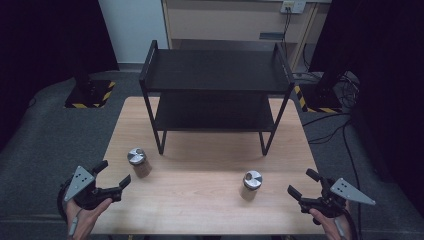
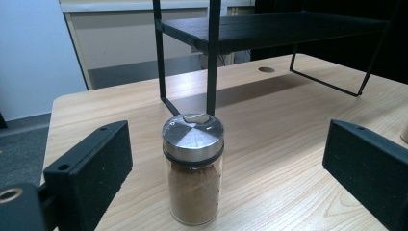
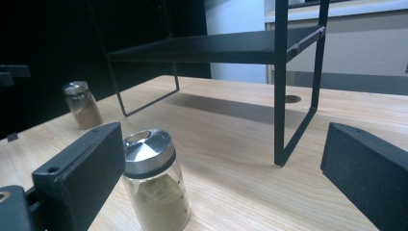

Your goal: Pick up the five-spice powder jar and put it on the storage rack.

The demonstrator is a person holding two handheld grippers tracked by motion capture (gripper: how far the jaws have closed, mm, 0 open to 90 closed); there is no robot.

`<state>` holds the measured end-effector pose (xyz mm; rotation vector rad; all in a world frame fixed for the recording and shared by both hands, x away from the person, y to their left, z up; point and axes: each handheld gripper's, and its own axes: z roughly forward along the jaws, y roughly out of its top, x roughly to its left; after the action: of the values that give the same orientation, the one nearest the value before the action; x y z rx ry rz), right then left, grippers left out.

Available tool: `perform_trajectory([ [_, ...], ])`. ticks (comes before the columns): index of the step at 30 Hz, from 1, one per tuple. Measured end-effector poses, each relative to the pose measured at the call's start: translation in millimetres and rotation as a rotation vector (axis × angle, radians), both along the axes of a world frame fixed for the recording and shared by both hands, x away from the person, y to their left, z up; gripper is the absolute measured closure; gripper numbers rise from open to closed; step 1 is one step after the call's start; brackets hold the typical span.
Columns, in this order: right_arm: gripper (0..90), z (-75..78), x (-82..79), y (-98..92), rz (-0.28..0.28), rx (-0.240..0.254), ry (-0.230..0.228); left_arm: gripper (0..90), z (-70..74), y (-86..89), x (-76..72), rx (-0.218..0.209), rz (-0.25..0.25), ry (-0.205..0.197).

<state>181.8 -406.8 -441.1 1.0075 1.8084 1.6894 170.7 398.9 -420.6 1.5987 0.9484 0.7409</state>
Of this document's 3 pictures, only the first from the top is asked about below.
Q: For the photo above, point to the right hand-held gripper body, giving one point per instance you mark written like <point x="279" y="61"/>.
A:
<point x="346" y="191"/>

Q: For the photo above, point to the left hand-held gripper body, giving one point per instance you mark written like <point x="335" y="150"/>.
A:
<point x="80" y="181"/>

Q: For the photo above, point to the white wall socket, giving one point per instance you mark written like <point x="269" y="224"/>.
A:
<point x="293" y="6"/>

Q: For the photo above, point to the person's right hand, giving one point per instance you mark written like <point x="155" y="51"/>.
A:
<point x="328" y="228"/>

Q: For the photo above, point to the black stand hazard-striped base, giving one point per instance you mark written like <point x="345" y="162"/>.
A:
<point x="320" y="96"/>
<point x="90" y="95"/>

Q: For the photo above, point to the glass jar yellow spice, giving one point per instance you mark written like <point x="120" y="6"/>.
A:
<point x="250" y="185"/>

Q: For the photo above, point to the dark curtain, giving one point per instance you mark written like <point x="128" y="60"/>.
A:
<point x="390" y="83"/>
<point x="40" y="50"/>

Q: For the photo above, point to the beige wooden cabinet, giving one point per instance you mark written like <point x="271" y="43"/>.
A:
<point x="226" y="23"/>

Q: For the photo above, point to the person's left hand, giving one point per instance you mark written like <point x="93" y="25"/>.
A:
<point x="88" y="218"/>

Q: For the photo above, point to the glass jar brown spice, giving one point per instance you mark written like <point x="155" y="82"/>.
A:
<point x="139" y="163"/>

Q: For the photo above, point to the black two-tier metal rack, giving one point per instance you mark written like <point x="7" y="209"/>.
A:
<point x="216" y="70"/>

